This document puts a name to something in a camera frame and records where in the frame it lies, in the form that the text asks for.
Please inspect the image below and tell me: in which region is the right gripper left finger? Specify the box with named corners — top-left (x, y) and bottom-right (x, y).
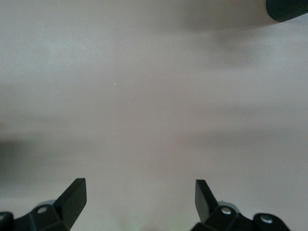
top-left (0, 177), bottom-right (87, 231)

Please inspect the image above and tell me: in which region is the black ribbed cylinder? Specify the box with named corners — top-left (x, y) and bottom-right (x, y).
top-left (265, 0), bottom-right (308, 23)

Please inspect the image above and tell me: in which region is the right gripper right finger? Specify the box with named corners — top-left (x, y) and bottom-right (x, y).
top-left (191, 179), bottom-right (293, 231)

